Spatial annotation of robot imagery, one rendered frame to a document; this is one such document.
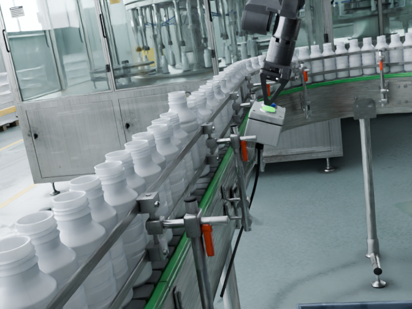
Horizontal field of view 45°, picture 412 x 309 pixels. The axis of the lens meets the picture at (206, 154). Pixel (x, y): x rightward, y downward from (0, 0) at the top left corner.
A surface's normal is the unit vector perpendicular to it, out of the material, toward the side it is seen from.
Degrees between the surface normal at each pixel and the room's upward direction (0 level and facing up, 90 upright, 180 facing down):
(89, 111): 90
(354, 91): 90
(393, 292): 0
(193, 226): 90
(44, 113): 90
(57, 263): 48
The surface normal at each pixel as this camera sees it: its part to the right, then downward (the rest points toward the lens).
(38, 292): 0.50, -0.61
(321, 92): 0.25, 0.22
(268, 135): -0.18, 0.26
